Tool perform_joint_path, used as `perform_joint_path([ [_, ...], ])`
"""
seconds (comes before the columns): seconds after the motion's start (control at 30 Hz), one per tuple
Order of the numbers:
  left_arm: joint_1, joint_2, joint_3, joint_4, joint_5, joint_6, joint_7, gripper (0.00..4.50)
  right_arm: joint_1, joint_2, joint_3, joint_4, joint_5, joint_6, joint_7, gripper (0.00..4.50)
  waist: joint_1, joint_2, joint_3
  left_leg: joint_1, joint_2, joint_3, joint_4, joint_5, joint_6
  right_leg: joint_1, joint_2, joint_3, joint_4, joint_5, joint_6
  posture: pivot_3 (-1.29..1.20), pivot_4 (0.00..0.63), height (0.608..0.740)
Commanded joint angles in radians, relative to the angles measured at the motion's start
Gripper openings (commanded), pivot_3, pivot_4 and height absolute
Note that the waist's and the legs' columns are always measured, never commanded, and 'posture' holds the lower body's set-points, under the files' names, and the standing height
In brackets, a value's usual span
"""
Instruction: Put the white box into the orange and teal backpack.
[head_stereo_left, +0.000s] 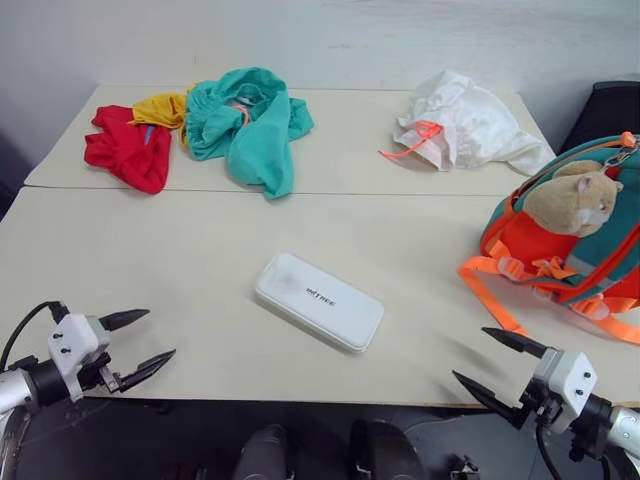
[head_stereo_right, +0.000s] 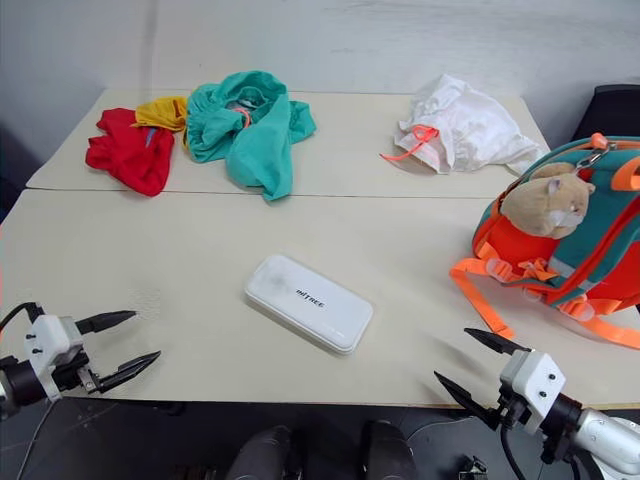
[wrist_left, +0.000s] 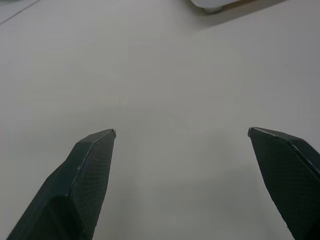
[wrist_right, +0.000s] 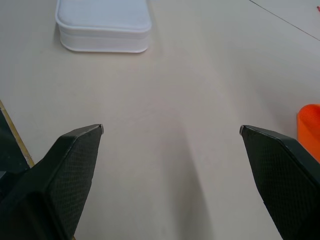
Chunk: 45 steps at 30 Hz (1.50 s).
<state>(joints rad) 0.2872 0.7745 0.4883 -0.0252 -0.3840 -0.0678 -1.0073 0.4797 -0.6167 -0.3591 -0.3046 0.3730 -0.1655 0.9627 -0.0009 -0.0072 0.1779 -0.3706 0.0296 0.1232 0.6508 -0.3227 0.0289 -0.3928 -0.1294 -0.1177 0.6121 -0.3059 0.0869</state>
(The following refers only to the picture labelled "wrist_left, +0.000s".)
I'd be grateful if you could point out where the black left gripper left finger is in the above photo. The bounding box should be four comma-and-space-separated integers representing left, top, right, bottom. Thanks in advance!
5, 128, 118, 240

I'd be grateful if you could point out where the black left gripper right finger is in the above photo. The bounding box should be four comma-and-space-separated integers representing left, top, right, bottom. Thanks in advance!
247, 126, 320, 240

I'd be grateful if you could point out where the white rounded object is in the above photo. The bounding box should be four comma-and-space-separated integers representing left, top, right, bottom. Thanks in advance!
189, 0, 238, 12

